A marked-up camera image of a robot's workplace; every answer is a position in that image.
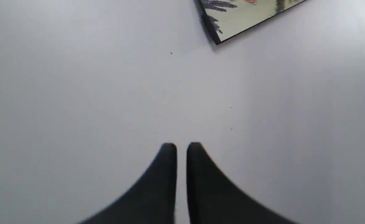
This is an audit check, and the painted paper folding fan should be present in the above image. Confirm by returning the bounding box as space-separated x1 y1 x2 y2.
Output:
196 0 303 45

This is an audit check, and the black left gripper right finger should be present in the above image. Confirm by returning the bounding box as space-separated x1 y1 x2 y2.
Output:
187 142 293 224

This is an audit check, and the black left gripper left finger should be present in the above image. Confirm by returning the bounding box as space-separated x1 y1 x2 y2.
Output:
82 143 178 224

